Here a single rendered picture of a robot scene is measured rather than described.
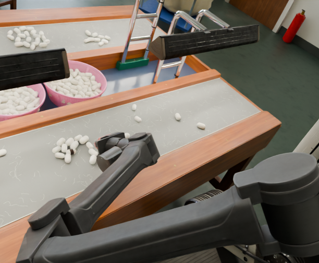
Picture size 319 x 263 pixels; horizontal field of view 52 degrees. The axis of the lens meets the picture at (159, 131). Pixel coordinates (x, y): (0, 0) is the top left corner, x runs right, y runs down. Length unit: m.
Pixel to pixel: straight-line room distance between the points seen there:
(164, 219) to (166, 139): 0.87
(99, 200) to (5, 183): 0.46
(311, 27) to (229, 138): 4.04
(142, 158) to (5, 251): 0.40
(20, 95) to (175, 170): 0.66
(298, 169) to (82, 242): 0.30
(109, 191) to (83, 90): 0.79
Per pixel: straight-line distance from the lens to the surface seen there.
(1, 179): 1.07
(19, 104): 1.33
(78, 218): 0.61
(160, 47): 1.14
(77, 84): 1.46
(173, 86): 1.56
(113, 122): 1.29
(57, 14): 1.92
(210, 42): 1.33
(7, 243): 0.93
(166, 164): 1.16
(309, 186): 0.40
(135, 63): 1.76
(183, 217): 0.43
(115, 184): 0.70
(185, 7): 3.84
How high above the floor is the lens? 1.58
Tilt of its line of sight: 39 degrees down
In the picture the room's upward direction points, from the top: 22 degrees clockwise
